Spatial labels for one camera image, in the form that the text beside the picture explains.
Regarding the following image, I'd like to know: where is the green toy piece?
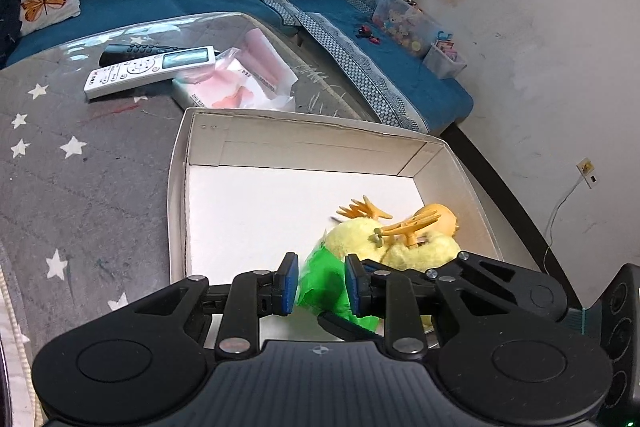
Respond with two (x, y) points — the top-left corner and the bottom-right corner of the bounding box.
(296, 245), (378, 332)

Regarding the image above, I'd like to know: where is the orange plush duck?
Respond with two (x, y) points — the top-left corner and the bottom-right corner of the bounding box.
(414, 202), (459, 237)

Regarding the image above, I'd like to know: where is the lace sofa cover cloth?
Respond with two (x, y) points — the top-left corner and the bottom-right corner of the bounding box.
(260, 0), (431, 133)

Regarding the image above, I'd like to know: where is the black remote control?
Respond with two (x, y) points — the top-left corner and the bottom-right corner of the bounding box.
(99, 43), (181, 67)

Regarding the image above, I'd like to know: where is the clear plastic toy bin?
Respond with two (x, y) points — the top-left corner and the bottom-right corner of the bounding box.
(372, 0), (446, 58)

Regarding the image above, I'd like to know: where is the pink plastic bag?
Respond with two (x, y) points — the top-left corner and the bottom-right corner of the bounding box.
(171, 28), (297, 112)

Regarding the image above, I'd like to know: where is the wall socket with cable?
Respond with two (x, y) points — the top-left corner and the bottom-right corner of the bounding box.
(542, 158), (598, 262)

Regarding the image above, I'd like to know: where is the cardboard shoe box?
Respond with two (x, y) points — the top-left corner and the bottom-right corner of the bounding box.
(167, 107), (500, 284)

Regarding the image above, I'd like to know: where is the small clear toy box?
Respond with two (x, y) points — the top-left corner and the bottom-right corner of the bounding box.
(423, 40), (468, 79)

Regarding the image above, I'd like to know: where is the yellow plush chick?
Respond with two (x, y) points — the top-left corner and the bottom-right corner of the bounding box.
(376, 215), (461, 272)
(320, 195), (393, 262)

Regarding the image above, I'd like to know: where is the white remote control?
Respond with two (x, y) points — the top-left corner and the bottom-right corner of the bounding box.
(84, 46), (216, 101)

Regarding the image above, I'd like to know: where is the dark blue backpack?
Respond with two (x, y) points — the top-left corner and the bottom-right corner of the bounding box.
(0, 0), (22, 68)

